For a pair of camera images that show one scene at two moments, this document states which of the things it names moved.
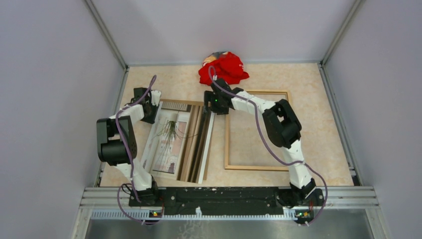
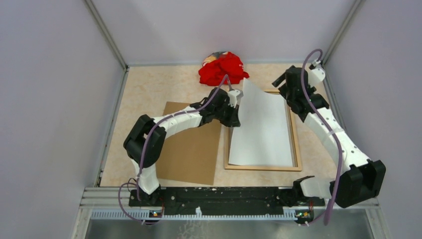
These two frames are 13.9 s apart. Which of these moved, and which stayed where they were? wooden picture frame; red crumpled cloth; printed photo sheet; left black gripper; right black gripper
Moved: printed photo sheet; right black gripper; left black gripper
Stayed: wooden picture frame; red crumpled cloth
